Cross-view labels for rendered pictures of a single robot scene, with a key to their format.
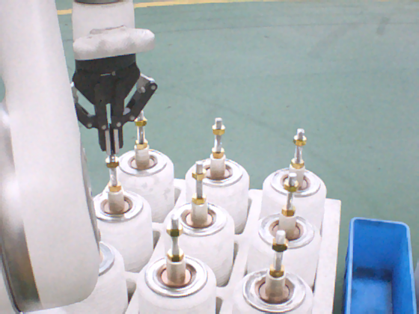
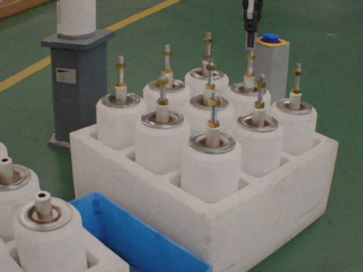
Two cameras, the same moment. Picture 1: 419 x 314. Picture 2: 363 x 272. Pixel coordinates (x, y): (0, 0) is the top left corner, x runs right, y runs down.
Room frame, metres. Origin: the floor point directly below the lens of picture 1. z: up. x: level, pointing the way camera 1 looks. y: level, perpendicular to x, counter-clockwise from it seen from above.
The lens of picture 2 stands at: (1.09, -0.77, 0.62)
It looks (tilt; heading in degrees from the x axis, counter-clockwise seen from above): 26 degrees down; 124
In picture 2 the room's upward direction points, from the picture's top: 1 degrees clockwise
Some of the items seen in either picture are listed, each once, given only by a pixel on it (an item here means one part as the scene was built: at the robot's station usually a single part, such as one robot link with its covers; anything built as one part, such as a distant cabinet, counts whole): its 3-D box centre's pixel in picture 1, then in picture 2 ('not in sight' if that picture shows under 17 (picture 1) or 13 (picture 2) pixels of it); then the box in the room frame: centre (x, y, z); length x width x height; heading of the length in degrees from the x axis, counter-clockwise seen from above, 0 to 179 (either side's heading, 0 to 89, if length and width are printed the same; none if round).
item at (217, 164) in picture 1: (217, 165); (258, 116); (0.75, -0.01, 0.26); 0.02 x 0.02 x 0.03
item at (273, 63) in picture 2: not in sight; (265, 102); (0.62, 0.31, 0.16); 0.07 x 0.07 x 0.31; 78
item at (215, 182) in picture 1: (217, 173); (257, 122); (0.75, -0.01, 0.25); 0.08 x 0.08 x 0.01
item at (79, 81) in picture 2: not in sight; (79, 89); (0.19, 0.11, 0.15); 0.15 x 0.15 x 0.30; 13
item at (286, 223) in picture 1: (286, 223); (162, 113); (0.61, -0.10, 0.26); 0.02 x 0.02 x 0.03
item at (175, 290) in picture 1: (176, 276); (166, 86); (0.52, 0.04, 0.25); 0.08 x 0.08 x 0.01
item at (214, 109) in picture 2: (298, 152); (214, 113); (0.73, -0.13, 0.30); 0.01 x 0.01 x 0.08; 44
